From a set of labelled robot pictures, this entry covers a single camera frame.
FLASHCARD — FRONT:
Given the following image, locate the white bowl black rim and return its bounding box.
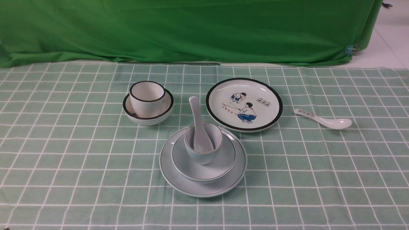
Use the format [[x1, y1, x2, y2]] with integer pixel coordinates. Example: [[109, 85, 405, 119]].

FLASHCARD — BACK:
[[122, 89, 174, 126]]

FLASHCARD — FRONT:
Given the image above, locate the light blue plate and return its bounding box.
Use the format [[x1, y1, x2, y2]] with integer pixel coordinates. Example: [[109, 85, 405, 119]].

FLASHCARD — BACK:
[[159, 129, 248, 198]]

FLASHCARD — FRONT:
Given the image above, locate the blue clip on backdrop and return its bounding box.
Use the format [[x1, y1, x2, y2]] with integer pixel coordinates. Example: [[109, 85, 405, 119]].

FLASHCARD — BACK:
[[344, 45, 354, 57]]

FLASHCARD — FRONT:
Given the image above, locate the illustrated plate black rim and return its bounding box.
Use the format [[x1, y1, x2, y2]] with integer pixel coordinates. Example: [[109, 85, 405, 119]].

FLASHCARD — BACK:
[[205, 78, 283, 133]]

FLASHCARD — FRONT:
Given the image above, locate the white cup black rim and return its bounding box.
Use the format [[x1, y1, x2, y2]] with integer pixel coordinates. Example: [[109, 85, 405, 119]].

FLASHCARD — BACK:
[[129, 80, 165, 118]]

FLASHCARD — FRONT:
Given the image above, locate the light blue cup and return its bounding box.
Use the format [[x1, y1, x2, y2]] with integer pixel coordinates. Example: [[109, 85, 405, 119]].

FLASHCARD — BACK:
[[184, 122, 223, 165]]

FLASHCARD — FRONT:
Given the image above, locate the plain white spoon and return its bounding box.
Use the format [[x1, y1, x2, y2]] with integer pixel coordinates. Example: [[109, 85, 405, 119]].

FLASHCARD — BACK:
[[189, 96, 214, 153]]

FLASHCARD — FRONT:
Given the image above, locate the green backdrop cloth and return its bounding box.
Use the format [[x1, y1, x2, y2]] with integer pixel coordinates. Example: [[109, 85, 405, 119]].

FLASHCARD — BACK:
[[1, 0, 382, 68]]

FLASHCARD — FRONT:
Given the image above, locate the white spoon with print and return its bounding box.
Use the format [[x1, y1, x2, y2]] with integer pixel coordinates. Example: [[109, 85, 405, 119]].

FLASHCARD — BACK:
[[293, 109, 352, 130]]

